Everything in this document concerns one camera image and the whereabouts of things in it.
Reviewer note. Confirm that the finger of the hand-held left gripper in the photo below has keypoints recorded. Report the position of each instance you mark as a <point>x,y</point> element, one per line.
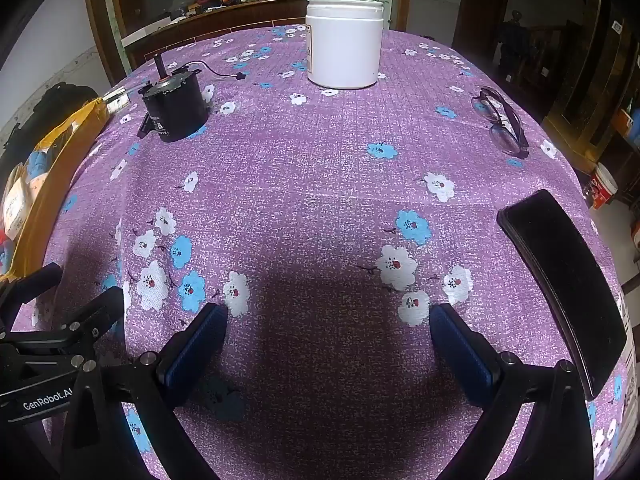
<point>95,310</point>
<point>35,277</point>

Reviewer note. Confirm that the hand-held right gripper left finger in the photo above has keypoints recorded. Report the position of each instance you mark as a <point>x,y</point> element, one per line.
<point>197,347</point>

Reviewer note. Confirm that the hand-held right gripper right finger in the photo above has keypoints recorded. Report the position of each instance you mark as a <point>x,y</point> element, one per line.
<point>457,355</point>

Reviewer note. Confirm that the yellow cardboard box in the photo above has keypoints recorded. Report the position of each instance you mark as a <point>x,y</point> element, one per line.
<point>55,185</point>

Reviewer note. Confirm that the black smartphone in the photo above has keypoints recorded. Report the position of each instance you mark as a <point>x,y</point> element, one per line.
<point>560,280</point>

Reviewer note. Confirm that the white printed paper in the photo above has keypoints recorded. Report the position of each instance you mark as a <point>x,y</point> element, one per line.
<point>626,325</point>

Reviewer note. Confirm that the black sofa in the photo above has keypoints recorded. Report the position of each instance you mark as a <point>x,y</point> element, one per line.
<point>60,97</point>

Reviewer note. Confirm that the white notepad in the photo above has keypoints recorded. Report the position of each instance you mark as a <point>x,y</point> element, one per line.
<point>117,100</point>

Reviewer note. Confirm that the purple floral tablecloth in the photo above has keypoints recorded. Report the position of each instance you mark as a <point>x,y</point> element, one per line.
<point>320,185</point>

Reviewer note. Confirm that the black electric motor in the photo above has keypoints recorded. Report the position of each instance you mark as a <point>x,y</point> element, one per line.
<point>175,105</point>

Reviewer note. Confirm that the white paint bucket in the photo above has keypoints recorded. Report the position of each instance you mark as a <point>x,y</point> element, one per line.
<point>602,185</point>

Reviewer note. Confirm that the wooden glass display cabinet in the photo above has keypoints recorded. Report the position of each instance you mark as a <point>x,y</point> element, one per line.
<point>100,10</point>

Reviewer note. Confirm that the wooden side cabinet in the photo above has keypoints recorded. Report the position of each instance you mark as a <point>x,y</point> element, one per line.
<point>575,85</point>

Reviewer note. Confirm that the dark statue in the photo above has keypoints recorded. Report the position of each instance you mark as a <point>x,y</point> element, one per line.
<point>514,35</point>

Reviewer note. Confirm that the white plastic jar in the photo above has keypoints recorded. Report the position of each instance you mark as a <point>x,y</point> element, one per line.
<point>345,45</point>

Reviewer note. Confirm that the dark wooden door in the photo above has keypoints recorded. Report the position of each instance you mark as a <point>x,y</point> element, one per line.
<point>480,5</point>

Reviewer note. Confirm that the purple frame eyeglasses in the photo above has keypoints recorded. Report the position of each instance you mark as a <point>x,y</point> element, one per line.
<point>517,135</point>

